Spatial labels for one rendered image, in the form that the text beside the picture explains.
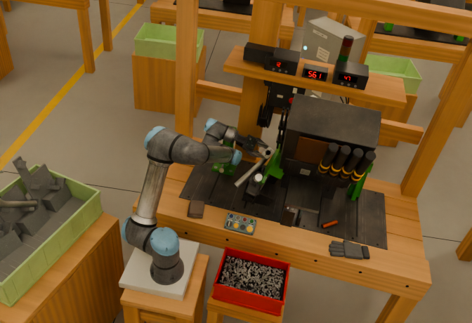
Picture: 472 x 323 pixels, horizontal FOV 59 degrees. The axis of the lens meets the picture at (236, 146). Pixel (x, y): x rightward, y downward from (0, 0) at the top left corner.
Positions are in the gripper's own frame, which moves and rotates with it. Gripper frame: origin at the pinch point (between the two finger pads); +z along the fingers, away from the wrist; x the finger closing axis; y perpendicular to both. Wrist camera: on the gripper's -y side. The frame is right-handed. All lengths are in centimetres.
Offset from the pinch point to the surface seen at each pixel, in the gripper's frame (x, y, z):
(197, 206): -39.9, -5.2, -21.3
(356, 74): 49, 22, 20
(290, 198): -16.9, 15.4, 16.5
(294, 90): 33.3, 9.0, -2.4
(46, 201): -69, -6, -91
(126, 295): -86, 23, -33
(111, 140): -28, -189, -121
